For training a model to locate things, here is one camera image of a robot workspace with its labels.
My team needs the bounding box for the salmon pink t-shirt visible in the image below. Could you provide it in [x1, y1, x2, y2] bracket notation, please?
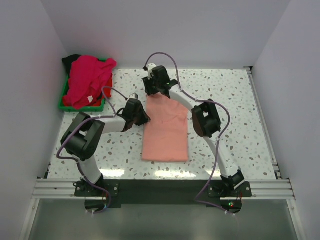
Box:
[141, 93, 189, 162]

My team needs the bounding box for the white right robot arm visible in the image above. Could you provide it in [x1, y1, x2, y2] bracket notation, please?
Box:
[142, 63, 245, 197]

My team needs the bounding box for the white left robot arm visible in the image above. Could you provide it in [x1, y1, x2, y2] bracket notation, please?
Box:
[56, 98, 151, 196]

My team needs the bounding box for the green plastic bin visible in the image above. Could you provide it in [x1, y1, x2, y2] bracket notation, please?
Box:
[62, 55, 105, 111]

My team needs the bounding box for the magenta t-shirt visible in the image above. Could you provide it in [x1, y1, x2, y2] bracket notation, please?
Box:
[61, 54, 117, 110]

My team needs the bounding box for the red t-shirt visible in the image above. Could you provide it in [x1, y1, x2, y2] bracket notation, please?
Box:
[60, 77, 113, 107]

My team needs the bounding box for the black t-shirt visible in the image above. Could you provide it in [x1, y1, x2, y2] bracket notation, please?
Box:
[61, 54, 81, 76]

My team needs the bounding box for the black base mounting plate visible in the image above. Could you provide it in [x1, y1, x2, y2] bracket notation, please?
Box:
[73, 179, 253, 214]

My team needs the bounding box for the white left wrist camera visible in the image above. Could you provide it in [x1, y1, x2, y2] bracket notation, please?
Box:
[128, 93, 139, 100]

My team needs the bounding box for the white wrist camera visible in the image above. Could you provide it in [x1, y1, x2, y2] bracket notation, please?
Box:
[146, 63, 157, 79]
[128, 93, 139, 100]

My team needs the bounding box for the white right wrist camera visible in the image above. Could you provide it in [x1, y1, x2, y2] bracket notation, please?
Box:
[146, 63, 157, 79]

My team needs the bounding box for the aluminium frame rail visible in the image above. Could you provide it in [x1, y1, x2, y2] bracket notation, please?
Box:
[31, 179, 296, 200]

